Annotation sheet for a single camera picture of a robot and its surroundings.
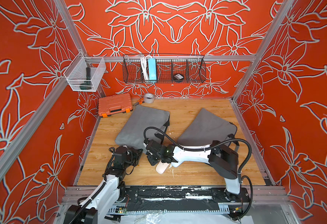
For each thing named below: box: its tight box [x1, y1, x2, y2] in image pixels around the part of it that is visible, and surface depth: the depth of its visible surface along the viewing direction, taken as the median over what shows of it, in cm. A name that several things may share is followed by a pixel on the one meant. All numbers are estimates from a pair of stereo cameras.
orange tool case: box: [98, 92, 134, 118], surface depth 112 cm
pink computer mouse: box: [156, 161, 170, 175], surface depth 83 cm
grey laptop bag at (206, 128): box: [177, 107, 238, 147], surface depth 98 cm
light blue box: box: [148, 57, 157, 81], surface depth 92 cm
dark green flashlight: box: [79, 67, 92, 91], surface depth 81 cm
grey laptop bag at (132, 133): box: [114, 104, 171, 150], surface depth 100 cm
